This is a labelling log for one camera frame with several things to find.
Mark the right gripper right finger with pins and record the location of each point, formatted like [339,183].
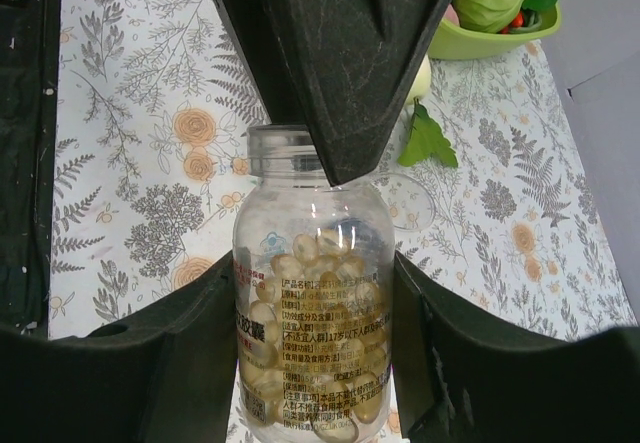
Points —
[464,375]

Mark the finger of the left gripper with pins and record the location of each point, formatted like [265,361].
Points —
[341,68]

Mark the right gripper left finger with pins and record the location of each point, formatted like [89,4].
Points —
[162,374]

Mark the orange pill bottle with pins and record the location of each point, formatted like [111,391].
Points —
[313,269]

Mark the green vegetable basket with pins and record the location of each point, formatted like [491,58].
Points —
[451,42]

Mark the white toy radish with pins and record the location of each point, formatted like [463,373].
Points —
[426,139]

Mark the floral table mat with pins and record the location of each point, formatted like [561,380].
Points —
[151,171]

